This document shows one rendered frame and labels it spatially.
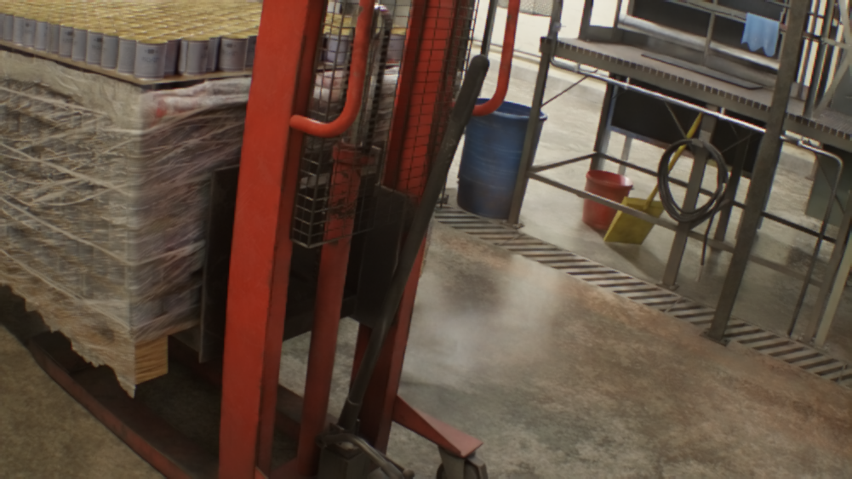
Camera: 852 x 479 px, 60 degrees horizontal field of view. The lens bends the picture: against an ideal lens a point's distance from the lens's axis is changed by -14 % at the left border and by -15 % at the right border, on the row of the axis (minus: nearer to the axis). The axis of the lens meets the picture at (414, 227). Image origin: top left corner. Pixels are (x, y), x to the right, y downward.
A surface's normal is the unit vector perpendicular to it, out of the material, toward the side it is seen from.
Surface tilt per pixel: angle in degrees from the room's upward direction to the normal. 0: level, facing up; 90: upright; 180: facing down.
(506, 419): 0
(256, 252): 90
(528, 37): 90
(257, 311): 90
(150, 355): 88
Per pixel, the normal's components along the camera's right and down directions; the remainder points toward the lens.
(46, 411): 0.17, -0.93
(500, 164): -0.02, 0.37
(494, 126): -0.32, 0.31
